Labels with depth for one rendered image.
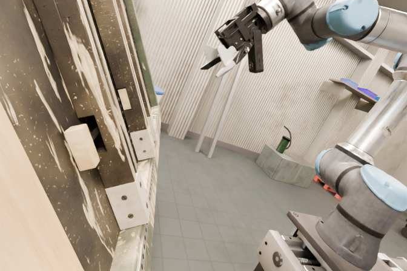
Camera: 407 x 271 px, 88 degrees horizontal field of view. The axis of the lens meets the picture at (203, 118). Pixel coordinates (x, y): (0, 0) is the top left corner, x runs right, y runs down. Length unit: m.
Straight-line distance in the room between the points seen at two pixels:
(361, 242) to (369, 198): 0.11
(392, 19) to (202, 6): 3.50
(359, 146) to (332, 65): 4.68
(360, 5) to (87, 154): 0.58
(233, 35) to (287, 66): 4.17
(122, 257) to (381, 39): 0.72
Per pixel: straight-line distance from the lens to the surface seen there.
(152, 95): 1.75
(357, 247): 0.74
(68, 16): 0.48
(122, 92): 0.84
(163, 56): 3.80
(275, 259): 0.69
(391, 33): 0.61
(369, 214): 0.71
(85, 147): 0.43
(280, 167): 4.25
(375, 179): 0.70
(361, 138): 0.82
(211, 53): 0.64
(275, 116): 4.86
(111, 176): 0.54
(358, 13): 0.54
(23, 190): 0.32
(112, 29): 0.83
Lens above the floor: 1.33
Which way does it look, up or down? 12 degrees down
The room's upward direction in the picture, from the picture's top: 24 degrees clockwise
